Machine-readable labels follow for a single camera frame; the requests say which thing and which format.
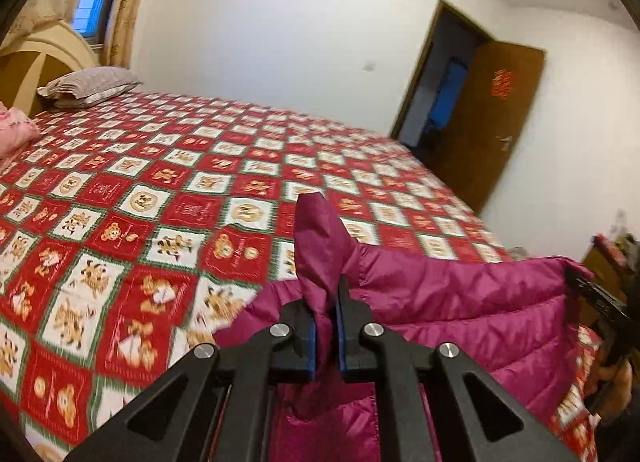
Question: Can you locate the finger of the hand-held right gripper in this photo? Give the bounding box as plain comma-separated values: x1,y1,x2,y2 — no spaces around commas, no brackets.
565,269,628,323

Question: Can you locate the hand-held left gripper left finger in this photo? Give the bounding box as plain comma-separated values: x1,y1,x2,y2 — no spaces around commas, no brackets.
62,287,318,462

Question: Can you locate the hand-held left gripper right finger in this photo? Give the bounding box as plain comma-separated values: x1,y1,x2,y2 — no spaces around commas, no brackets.
335,277,581,462

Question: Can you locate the magenta down jacket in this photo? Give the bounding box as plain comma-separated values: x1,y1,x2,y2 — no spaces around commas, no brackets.
212,192,596,462

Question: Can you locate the person's right hand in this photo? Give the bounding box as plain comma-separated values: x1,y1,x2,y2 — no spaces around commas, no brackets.
587,359,640,423

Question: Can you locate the wooden cabinet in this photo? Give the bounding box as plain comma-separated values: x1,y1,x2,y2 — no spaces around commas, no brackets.
582,234,640,303

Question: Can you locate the brown wooden door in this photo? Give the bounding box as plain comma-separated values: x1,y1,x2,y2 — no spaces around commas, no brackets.
425,40,546,217

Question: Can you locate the red checkered cartoon bed sheet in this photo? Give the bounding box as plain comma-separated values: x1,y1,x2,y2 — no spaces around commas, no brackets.
0,90,601,462

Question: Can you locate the red paper door decoration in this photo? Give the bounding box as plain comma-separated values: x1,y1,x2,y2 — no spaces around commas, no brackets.
490,69,516,100

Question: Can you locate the striped pillow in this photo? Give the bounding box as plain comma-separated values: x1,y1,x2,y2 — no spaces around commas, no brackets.
36,66,143,110

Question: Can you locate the pink floral folded quilt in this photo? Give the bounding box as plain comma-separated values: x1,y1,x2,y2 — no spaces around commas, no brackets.
0,102,41,160

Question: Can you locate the narrow beige floral curtain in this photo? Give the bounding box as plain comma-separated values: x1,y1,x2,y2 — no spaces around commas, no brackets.
100,0,158,70

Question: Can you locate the cream wooden headboard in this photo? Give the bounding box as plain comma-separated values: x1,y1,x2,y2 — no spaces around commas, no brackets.
0,22,101,117

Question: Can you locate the dark wooden door frame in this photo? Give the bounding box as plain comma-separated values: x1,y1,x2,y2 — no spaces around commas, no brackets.
389,0,496,153

